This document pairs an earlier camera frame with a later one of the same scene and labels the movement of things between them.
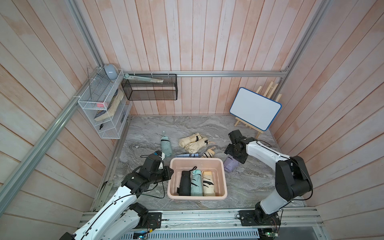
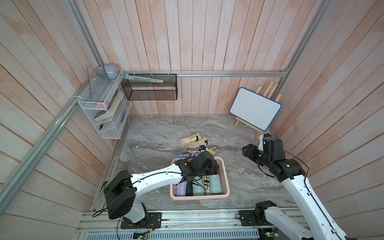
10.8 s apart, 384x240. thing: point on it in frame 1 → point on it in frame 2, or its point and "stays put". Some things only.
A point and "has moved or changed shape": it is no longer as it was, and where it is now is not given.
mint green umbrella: (166, 147) → (215, 184)
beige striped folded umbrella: (209, 153) stays put
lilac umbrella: (230, 165) → (181, 189)
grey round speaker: (112, 71) stays put
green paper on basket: (143, 79) stays put
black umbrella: (184, 189) has moved or changed shape
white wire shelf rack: (106, 102) stays put
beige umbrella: (208, 183) stays put
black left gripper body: (161, 175) → (210, 169)
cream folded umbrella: (183, 142) stays put
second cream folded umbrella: (194, 147) stays put
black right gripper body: (231, 150) → (258, 156)
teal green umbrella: (196, 183) stays put
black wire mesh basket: (139, 90) stays put
